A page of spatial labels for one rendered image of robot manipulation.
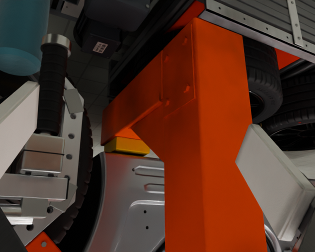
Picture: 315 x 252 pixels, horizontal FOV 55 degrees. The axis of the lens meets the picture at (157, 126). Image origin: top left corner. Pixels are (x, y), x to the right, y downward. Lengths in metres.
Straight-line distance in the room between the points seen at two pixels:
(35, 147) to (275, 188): 0.32
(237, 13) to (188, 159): 0.56
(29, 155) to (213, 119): 0.41
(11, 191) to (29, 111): 0.27
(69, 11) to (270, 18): 0.86
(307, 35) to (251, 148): 1.14
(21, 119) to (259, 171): 0.13
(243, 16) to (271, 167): 0.93
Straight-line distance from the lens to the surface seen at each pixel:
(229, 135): 0.70
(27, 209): 0.44
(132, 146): 1.14
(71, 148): 0.66
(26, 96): 0.17
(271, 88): 1.24
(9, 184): 0.44
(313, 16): 1.43
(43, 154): 0.42
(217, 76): 0.74
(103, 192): 1.07
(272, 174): 0.17
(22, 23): 0.60
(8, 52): 0.58
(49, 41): 0.48
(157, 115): 0.86
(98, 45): 1.06
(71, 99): 0.69
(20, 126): 0.16
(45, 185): 0.44
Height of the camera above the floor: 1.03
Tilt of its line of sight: 20 degrees down
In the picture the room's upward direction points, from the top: 180 degrees clockwise
